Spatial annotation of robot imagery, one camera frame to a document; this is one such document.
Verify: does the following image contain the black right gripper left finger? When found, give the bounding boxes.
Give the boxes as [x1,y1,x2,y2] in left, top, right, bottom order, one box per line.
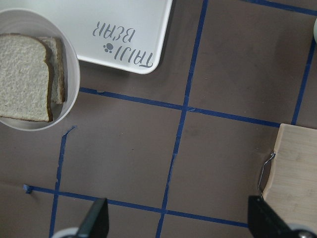
[77,198,109,238]

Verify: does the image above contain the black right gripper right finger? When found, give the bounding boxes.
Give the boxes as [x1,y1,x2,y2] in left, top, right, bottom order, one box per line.
[248,196,297,238]

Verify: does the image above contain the bread slice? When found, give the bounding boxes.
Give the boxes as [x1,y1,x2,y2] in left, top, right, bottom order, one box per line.
[38,37,65,104]
[0,33,53,122]

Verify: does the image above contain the white round plate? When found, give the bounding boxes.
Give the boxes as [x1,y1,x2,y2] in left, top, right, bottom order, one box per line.
[0,8,80,131]

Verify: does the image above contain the bread slice on plate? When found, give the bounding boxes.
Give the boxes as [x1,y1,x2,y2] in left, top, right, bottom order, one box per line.
[38,37,65,104]

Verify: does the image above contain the wooden cutting board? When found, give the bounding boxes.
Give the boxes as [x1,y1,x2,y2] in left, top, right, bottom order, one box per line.
[262,123,317,233]

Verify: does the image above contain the white bear tray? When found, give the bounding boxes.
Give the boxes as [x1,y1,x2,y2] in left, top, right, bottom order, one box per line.
[0,0,173,74]

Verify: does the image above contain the green bowl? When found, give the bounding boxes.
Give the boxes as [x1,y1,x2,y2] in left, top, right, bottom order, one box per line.
[313,19,317,43]

